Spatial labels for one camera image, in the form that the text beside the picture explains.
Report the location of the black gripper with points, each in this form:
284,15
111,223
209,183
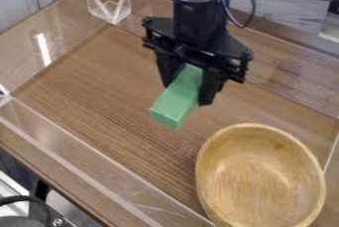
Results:
195,38

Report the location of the green rectangular block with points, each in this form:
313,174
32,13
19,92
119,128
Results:
179,99

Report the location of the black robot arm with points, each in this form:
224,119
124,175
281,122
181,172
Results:
193,37

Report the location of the brown wooden bowl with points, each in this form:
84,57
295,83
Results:
257,178

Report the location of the clear acrylic corner bracket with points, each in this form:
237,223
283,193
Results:
109,11

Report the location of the clear acrylic front wall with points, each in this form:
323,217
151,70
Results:
91,141

